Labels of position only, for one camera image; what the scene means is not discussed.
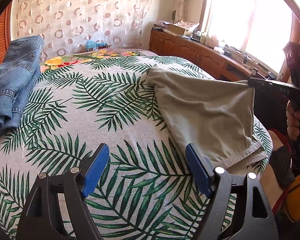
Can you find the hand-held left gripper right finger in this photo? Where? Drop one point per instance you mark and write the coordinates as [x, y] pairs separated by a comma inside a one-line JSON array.
[[197, 167]]

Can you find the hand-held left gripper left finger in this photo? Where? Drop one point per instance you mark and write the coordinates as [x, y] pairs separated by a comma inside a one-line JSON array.
[[95, 170]]

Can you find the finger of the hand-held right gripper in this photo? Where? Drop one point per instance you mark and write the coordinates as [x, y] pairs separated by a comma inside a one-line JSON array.
[[260, 82]]

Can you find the grey-green pants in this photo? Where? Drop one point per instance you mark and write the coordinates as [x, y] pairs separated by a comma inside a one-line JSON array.
[[202, 105]]

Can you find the person's right hand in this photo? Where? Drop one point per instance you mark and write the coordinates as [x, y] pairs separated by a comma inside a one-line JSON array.
[[293, 120]]

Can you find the leaf-print bed sheet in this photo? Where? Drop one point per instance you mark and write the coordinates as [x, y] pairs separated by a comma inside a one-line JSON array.
[[102, 110]]

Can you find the window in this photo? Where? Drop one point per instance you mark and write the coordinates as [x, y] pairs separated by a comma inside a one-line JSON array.
[[240, 17]]

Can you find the wooden cabinet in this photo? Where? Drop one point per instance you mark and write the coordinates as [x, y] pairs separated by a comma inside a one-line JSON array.
[[190, 48]]

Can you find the newspaper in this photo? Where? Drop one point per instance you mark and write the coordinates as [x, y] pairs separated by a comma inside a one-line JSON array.
[[188, 24]]

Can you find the cardboard box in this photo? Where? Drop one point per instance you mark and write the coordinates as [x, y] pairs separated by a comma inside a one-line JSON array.
[[177, 29]]

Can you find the small white fan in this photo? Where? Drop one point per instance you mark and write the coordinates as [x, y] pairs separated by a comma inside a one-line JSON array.
[[174, 15]]

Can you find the pale window curtain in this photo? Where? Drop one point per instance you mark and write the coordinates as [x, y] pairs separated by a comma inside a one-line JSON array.
[[185, 0]]

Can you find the floral blanket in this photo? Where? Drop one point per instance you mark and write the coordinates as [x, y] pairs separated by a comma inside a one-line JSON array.
[[65, 61]]

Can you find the blue packet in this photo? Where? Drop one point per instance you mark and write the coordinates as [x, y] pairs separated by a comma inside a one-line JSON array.
[[92, 45]]

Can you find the blue jeans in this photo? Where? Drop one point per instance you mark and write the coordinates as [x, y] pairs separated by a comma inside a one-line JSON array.
[[15, 67]]

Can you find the circle-pattern sheer curtain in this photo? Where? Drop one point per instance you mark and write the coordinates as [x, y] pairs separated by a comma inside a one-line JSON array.
[[77, 12]]

